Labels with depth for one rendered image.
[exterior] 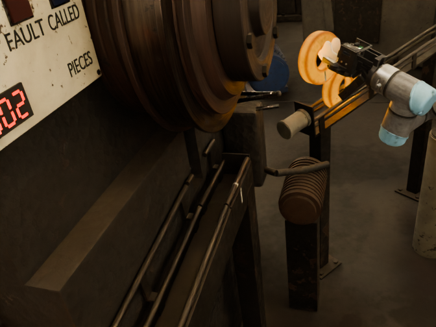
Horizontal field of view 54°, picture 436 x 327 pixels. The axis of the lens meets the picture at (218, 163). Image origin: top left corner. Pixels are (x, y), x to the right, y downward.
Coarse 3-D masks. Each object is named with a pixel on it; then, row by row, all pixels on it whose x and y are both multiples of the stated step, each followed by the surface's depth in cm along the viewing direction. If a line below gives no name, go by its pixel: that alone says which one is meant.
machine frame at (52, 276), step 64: (64, 128) 63; (128, 128) 81; (192, 128) 98; (0, 192) 53; (64, 192) 64; (128, 192) 73; (192, 192) 99; (0, 256) 55; (64, 256) 61; (128, 256) 73; (0, 320) 65; (64, 320) 59; (128, 320) 74
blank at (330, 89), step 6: (336, 78) 132; (342, 78) 134; (348, 78) 138; (354, 78) 138; (324, 84) 134; (330, 84) 132; (336, 84) 134; (324, 90) 134; (330, 90) 133; (336, 90) 135; (324, 96) 135; (330, 96) 134; (336, 96) 136; (354, 96) 142; (324, 102) 137; (330, 102) 135; (336, 102) 137; (336, 108) 138
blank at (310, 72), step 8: (320, 32) 123; (328, 32) 124; (312, 40) 122; (320, 40) 123; (328, 40) 125; (304, 48) 123; (312, 48) 122; (320, 48) 124; (304, 56) 122; (312, 56) 123; (304, 64) 123; (312, 64) 124; (320, 64) 131; (304, 72) 125; (312, 72) 125; (320, 72) 127; (328, 72) 130; (312, 80) 126; (320, 80) 129
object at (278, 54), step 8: (272, 56) 290; (280, 56) 294; (272, 64) 290; (280, 64) 291; (272, 72) 293; (280, 72) 293; (288, 72) 296; (264, 80) 296; (272, 80) 296; (280, 80) 297; (248, 88) 320; (256, 88) 299; (264, 88) 299; (272, 88) 299; (280, 88) 300; (248, 96) 316
